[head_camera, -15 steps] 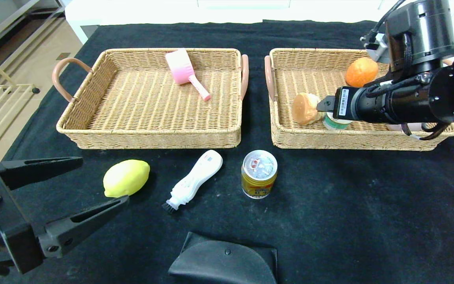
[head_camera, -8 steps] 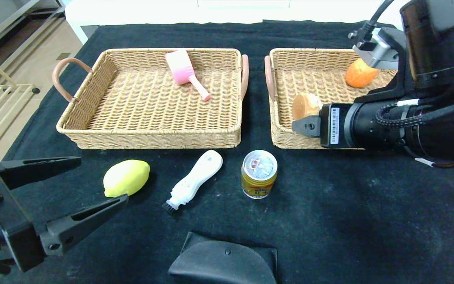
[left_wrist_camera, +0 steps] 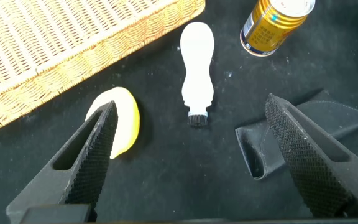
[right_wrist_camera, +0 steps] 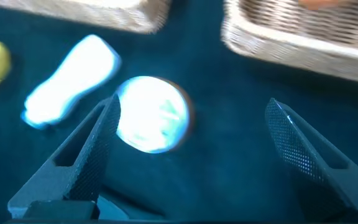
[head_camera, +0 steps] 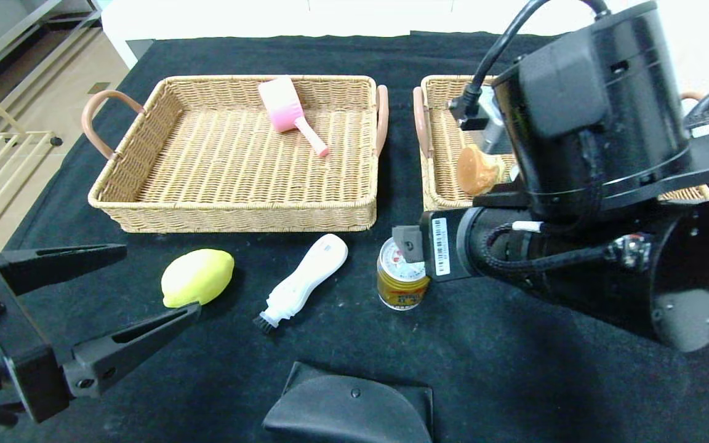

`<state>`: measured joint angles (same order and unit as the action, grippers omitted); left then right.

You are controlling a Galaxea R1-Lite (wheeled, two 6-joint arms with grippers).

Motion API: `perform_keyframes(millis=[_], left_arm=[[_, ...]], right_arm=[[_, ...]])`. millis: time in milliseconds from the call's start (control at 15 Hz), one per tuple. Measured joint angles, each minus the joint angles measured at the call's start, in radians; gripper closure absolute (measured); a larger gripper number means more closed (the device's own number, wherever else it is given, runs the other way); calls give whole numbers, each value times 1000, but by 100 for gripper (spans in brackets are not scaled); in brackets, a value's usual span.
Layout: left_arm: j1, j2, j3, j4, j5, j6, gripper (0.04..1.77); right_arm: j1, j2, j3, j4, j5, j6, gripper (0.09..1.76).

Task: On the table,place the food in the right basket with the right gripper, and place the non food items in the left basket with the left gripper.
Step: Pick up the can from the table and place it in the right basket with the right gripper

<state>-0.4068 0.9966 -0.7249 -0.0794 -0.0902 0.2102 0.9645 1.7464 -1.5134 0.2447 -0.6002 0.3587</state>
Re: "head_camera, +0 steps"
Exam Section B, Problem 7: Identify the pink plastic scoop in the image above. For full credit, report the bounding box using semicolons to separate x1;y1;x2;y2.
258;76;329;159

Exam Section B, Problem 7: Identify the woven wicker basket with handles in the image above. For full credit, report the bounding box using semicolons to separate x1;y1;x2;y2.
413;75;709;211
82;75;390;234

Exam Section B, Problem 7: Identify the yellow lemon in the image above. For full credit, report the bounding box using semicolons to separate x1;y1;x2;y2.
161;249;235;308

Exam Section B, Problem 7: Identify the black leather pouch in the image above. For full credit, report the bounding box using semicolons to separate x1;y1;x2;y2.
263;362;434;443

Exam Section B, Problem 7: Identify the brown cream puff bread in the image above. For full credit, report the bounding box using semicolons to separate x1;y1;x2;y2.
457;145;508;196

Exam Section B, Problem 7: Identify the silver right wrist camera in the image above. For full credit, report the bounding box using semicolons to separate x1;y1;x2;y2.
476;102;518;154

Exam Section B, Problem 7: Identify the golden drink can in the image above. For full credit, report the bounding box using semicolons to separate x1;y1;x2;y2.
377;237;432;311

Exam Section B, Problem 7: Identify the black right camera cable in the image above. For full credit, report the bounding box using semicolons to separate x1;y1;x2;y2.
450;0;611;131

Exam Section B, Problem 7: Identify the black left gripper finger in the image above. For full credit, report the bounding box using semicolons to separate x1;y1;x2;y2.
62;301;202;401
0;242;128;296

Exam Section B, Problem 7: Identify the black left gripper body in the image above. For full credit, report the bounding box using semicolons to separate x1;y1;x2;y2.
0;245;71;425

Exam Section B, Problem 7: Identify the beige wooden rack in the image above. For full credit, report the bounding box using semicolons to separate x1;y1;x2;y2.
0;71;65;256

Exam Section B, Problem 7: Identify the black table cloth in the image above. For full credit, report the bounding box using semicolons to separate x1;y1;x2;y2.
0;32;709;443

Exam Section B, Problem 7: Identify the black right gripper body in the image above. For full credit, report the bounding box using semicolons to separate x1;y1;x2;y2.
419;206;485;282

